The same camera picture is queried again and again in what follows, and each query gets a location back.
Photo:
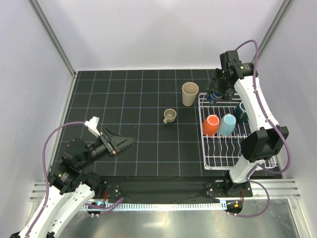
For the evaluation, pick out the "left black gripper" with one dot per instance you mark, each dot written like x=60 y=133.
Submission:
x=115 y=143

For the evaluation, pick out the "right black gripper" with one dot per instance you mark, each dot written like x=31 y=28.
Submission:
x=228 y=93

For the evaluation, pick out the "dark blue mug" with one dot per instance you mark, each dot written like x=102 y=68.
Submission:
x=216 y=95

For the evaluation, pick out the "orange mug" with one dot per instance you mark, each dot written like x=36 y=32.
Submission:
x=210 y=125

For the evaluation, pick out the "light blue mug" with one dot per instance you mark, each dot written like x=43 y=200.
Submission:
x=227 y=125

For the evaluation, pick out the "dark green mug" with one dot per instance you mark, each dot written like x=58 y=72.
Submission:
x=240 y=113

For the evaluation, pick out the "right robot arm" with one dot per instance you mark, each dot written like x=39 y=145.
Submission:
x=267 y=136

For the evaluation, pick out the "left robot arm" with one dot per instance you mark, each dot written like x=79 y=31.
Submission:
x=69 y=187

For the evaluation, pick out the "tall beige cup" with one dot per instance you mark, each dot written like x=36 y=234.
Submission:
x=189 y=92

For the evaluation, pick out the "small grey-beige mug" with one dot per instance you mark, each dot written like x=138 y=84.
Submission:
x=169 y=116

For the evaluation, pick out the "black grid mat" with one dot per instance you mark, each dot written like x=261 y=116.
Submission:
x=131 y=103

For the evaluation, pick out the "white wire dish rack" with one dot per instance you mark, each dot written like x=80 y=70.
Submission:
x=221 y=152

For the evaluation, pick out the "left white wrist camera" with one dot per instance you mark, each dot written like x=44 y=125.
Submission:
x=92 y=126

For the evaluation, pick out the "white slotted cable duct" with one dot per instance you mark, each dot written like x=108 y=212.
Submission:
x=125 y=207

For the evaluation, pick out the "right aluminium frame post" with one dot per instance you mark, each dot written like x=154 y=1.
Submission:
x=283 y=9

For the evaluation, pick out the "aluminium frame post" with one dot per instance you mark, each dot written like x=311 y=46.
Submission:
x=52 y=36
x=283 y=9

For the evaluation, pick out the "left aluminium frame post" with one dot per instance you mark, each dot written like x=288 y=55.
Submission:
x=52 y=36

